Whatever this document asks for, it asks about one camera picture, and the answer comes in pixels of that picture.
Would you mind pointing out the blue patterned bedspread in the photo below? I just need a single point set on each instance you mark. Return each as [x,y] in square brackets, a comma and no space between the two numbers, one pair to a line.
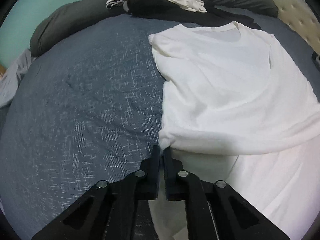
[87,105]

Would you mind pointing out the dark grey rolled duvet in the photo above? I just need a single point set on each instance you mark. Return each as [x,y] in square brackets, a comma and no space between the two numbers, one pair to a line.
[70,20]

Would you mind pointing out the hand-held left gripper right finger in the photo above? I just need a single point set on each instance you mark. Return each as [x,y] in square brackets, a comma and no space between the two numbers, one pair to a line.
[168,177]

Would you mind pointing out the cream tufted headboard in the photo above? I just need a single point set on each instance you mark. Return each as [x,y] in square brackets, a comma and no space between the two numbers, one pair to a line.
[295,12]

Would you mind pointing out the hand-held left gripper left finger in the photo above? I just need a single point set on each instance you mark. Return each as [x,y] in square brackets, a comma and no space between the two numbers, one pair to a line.
[156,175]

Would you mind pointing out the white long-sleeve shirt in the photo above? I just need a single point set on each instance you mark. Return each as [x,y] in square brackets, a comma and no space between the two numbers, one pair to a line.
[225,92]

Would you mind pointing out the crumpled black garment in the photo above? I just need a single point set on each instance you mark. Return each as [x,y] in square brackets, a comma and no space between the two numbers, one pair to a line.
[162,11]

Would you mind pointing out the light grey bed sheet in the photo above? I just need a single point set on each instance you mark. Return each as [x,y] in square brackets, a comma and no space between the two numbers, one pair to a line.
[12,85]

